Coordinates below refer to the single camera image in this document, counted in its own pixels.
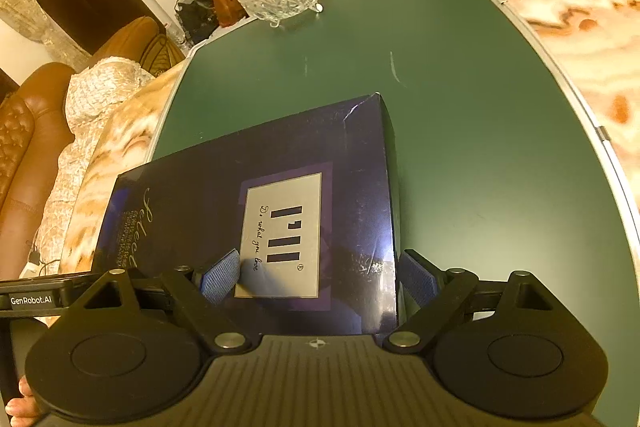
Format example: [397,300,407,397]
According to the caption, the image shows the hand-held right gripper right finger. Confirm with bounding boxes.
[382,248,572,354]

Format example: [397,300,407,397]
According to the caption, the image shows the marble desktop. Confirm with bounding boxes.
[59,0,640,275]

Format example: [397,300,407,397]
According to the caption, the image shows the green board with metal frame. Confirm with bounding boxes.
[145,0,640,427]

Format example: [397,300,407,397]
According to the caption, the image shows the white lace sofa cover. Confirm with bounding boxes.
[29,56,157,269]

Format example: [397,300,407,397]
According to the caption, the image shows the gold patterned curtain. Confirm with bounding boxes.
[0,0,92,68]

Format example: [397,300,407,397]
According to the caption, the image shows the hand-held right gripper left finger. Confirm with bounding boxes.
[65,248,254,356]

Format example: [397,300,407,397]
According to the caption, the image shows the red plastic bag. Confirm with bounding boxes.
[208,0,249,28]

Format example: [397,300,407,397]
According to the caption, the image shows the dark blue box lid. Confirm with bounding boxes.
[90,93,404,339]

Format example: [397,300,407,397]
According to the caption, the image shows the black bag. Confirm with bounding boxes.
[174,0,221,48]

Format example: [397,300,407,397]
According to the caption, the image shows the brown leather sofa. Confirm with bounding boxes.
[0,16,187,280]

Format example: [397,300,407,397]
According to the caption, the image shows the person's left hand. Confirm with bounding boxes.
[4,376,44,421]

